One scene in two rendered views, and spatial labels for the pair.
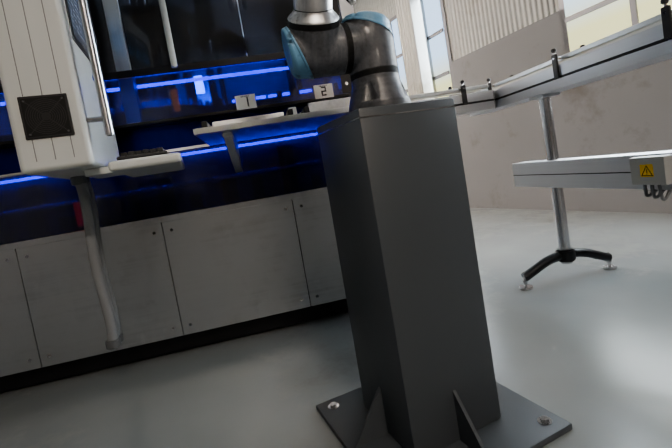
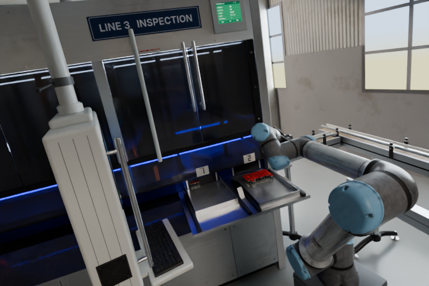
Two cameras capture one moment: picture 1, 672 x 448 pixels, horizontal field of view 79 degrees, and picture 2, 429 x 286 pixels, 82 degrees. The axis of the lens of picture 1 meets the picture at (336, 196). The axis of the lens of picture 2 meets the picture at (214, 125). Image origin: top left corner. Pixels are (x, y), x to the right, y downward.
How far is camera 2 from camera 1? 1.11 m
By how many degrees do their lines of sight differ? 12
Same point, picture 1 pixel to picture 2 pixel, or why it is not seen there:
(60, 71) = (121, 241)
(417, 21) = (264, 25)
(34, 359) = not seen: outside the picture
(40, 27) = (106, 218)
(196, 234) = not seen: hidden behind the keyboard
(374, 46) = (346, 256)
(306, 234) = (236, 240)
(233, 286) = (195, 276)
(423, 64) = (266, 54)
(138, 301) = not seen: outside the picture
